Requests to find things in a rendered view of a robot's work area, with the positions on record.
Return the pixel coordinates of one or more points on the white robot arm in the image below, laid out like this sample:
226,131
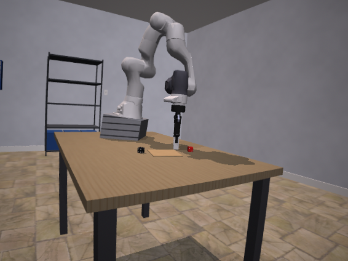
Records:
181,85

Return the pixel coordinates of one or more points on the tan square mat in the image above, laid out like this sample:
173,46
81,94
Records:
164,153

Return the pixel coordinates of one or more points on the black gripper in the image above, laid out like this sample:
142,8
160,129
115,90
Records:
177,122

